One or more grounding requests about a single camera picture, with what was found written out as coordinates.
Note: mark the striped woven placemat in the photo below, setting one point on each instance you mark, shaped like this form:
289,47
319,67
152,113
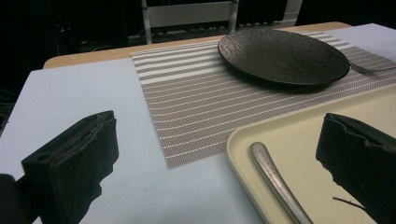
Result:
193,109

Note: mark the silver fork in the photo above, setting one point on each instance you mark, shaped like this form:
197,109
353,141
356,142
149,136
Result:
361,69

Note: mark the cream plastic tray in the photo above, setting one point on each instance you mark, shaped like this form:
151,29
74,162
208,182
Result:
299,140

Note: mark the silver table knife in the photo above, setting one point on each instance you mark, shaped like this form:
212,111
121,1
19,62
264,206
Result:
274,177

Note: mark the light blue table sheet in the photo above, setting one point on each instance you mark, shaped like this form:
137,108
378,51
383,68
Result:
77,93

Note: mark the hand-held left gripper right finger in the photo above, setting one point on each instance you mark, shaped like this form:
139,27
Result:
361,155

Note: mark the dark textured round plate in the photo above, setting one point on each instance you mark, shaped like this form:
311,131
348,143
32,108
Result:
280,56

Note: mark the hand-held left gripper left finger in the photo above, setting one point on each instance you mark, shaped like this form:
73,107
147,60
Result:
71,161

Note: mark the grey metal stand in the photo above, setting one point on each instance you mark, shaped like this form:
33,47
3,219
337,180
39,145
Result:
186,14

